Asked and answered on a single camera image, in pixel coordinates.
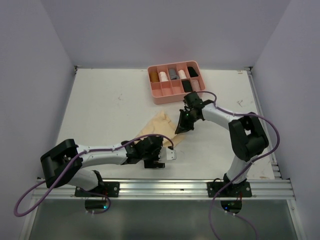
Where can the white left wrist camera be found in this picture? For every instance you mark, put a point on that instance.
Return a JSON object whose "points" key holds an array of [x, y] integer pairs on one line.
{"points": [[167, 154]]}

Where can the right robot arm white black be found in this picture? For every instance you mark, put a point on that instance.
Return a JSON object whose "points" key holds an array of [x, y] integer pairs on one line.
{"points": [[247, 136]]}

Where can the brown rolled underwear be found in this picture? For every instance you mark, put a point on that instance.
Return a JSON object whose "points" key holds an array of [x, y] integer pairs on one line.
{"points": [[153, 76]]}

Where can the beige underwear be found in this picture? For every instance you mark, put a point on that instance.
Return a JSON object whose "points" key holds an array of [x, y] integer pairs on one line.
{"points": [[162, 124]]}

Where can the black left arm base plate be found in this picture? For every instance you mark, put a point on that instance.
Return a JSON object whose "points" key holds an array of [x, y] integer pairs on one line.
{"points": [[109, 189]]}

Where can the pink divided organizer tray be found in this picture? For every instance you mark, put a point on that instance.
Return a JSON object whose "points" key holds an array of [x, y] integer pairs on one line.
{"points": [[172, 91]]}

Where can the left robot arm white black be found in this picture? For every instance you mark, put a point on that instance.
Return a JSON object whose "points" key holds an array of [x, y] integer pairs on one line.
{"points": [[68, 162]]}

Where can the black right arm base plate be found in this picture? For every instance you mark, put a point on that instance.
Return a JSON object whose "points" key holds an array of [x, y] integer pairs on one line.
{"points": [[242, 189]]}

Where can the grey rolled underwear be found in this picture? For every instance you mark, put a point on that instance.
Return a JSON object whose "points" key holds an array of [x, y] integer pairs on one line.
{"points": [[173, 74]]}

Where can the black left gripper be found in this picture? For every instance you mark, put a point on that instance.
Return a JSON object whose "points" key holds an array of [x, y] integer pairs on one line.
{"points": [[154, 161]]}

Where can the pink underwear cream waistband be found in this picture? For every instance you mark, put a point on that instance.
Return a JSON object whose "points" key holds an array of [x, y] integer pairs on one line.
{"points": [[195, 85]]}

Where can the black underwear orange trim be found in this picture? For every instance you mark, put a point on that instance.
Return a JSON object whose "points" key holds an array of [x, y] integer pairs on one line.
{"points": [[187, 86]]}

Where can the black rolled underwear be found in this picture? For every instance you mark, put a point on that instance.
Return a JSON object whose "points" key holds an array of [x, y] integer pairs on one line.
{"points": [[192, 72]]}

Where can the aluminium table frame rail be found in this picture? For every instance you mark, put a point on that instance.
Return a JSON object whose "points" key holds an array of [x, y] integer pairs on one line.
{"points": [[107, 106]]}

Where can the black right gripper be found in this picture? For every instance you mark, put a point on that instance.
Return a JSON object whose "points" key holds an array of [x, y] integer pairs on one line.
{"points": [[182, 126]]}

